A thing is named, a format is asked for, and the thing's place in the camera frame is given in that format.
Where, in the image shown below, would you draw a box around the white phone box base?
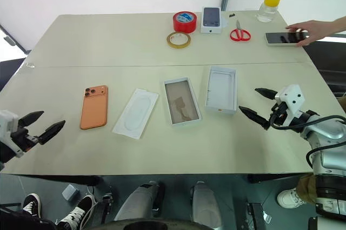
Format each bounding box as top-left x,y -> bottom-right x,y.
163,76 -> 203,129

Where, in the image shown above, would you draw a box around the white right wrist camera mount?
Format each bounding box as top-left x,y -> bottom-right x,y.
274,84 -> 309,120

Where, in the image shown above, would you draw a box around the white cardboard insert tray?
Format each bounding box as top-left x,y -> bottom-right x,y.
112,87 -> 159,140

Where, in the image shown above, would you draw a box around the red tape roll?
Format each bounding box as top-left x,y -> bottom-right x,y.
172,11 -> 199,35

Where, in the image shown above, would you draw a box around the brown trouser leg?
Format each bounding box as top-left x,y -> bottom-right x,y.
295,174 -> 317,206

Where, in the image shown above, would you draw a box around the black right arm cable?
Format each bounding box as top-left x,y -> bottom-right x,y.
269,111 -> 346,173

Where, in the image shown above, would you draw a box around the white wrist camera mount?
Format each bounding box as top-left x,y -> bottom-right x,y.
274,84 -> 309,120
0,110 -> 24,159

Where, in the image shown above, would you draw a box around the grey robot leg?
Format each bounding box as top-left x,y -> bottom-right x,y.
190,180 -> 223,229
114,180 -> 166,222

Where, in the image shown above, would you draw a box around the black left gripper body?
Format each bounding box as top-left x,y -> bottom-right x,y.
10,126 -> 41,152

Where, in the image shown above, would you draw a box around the orange smartphone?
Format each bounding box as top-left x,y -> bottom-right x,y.
79,84 -> 109,131

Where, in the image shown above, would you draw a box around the small grey box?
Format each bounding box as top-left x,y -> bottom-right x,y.
61,184 -> 79,201

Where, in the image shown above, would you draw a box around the black table frame bar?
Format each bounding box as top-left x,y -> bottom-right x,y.
247,172 -> 300,184
15,174 -> 101,187

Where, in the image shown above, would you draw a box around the red handled scissors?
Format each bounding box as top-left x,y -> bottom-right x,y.
229,19 -> 252,43

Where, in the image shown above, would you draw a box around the bare right hand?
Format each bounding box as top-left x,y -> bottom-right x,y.
285,19 -> 322,47

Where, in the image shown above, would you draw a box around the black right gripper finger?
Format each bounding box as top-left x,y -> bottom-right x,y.
238,106 -> 270,131
254,87 -> 277,101

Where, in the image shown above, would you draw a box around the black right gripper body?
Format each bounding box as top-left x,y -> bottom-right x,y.
267,101 -> 290,131

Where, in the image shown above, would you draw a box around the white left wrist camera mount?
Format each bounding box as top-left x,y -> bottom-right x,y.
0,110 -> 24,159

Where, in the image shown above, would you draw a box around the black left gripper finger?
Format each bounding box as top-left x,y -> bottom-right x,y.
20,111 -> 45,127
37,120 -> 66,145

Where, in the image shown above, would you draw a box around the phone box with dark print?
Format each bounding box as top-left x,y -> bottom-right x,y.
200,6 -> 228,35

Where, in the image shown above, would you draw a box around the smartphone with dark screen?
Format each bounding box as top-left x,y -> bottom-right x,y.
264,31 -> 310,47

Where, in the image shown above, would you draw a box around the black and white sneaker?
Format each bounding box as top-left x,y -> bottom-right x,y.
57,194 -> 97,230
22,193 -> 42,219

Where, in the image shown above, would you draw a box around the tan tape roll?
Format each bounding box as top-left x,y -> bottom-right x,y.
166,31 -> 193,50

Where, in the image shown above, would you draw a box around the clear jar with yellow lid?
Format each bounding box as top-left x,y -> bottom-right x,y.
255,0 -> 283,23

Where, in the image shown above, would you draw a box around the black chair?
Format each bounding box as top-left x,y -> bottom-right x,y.
302,39 -> 346,98

